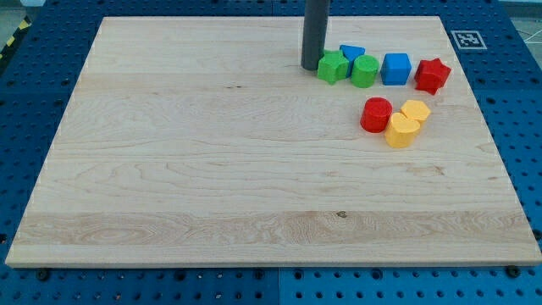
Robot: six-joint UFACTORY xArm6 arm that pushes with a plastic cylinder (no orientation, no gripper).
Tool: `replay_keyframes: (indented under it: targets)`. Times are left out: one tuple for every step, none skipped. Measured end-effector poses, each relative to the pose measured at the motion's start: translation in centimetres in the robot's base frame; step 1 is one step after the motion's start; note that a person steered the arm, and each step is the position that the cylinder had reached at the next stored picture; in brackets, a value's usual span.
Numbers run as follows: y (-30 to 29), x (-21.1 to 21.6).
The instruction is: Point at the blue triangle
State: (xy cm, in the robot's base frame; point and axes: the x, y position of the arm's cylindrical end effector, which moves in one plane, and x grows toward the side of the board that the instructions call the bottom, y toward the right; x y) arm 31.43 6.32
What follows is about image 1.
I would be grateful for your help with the blue triangle block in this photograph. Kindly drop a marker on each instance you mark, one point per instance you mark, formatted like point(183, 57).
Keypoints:
point(351, 53)

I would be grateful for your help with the light wooden board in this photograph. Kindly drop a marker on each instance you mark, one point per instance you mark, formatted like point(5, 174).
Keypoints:
point(201, 142)

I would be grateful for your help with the green star block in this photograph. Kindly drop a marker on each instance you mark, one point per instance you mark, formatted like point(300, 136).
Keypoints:
point(332, 66)

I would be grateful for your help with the red cylinder block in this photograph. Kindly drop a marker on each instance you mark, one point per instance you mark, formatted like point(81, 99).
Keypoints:
point(376, 114)

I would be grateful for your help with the green cylinder block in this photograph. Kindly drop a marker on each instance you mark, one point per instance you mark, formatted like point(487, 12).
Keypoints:
point(364, 70)

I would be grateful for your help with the yellow heart block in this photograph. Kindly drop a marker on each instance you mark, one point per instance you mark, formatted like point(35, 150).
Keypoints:
point(401, 131)

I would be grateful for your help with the grey cylindrical pointer rod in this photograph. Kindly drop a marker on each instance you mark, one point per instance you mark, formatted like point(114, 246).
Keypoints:
point(316, 15)

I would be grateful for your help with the blue cube block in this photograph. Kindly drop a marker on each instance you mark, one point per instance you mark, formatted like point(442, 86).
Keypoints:
point(395, 69)

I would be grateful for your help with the yellow hexagon block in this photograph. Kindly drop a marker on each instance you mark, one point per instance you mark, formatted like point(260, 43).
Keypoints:
point(417, 110)

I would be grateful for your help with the red star block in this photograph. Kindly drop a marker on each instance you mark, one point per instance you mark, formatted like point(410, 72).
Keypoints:
point(431, 75)

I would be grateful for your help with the white fiducial marker tag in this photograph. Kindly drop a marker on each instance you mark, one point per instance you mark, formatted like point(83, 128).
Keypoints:
point(468, 40)

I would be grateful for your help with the black left board bolt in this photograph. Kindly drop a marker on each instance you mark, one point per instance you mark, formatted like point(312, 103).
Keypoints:
point(43, 274)

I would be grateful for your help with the black board bolt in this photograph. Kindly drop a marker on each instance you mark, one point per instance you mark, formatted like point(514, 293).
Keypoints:
point(43, 274)
point(512, 271)

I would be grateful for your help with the black right board bolt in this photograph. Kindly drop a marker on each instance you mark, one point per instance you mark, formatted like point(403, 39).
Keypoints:
point(512, 271)

